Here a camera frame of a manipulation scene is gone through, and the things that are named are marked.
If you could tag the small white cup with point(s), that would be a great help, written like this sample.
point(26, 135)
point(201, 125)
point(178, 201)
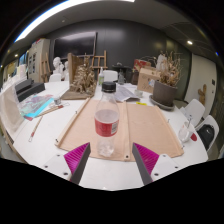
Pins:
point(138, 93)

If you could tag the clear red-labelled water bottle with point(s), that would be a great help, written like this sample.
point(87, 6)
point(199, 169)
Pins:
point(106, 125)

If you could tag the grey bottle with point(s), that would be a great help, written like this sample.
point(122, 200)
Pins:
point(121, 79)

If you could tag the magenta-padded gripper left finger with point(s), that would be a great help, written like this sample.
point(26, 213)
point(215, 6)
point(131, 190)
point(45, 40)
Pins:
point(75, 158)

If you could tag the wooden easel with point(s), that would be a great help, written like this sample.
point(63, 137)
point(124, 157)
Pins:
point(99, 60)

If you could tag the red-tipped paintbrush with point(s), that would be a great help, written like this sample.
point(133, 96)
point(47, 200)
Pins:
point(35, 128)

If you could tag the round ceiling light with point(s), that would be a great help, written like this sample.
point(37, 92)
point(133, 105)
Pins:
point(189, 42)

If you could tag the golden brown table sculpture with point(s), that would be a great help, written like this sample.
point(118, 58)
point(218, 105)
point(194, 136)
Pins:
point(83, 83)

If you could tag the colourful booklet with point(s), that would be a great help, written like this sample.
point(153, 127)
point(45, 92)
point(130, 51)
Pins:
point(36, 105)

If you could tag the grey plant saucer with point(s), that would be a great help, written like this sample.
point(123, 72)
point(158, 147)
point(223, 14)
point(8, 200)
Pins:
point(160, 106)

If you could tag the pale green pump bottle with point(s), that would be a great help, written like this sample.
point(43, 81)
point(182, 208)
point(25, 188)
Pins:
point(101, 77)

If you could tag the cardboard box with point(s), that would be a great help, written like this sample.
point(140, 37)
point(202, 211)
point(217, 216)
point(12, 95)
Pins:
point(146, 80)

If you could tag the white stretched canvas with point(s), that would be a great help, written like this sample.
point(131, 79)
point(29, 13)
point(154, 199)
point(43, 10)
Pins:
point(10, 110)

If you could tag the wooden figure sculpture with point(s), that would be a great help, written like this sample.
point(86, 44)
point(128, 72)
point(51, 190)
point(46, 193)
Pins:
point(202, 95)

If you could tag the black wall screen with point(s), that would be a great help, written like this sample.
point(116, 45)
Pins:
point(75, 45)

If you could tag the metal spoon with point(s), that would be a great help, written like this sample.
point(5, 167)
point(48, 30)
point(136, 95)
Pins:
point(189, 121)

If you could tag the white plastic chair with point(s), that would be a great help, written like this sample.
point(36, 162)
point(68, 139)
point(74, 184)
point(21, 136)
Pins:
point(195, 108)
point(214, 121)
point(110, 75)

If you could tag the crumpled printed paper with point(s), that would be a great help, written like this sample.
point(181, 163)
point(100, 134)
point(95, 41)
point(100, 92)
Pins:
point(125, 94)

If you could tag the small yellow item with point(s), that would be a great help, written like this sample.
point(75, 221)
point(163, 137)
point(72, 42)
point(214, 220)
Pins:
point(141, 103)

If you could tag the black stacked boxes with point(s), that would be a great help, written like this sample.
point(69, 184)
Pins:
point(28, 88)

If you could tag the red box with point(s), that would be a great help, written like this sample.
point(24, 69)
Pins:
point(141, 64)

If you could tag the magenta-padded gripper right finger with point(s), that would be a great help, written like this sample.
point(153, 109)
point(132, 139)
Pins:
point(146, 158)

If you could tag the dry plant in grey pot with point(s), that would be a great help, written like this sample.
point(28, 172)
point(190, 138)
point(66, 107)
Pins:
point(163, 94)

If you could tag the white cabinet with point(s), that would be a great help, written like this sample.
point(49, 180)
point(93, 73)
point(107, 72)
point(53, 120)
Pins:
point(38, 60)

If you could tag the white plaster bust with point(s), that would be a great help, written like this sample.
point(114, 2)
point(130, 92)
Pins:
point(58, 65)
point(66, 71)

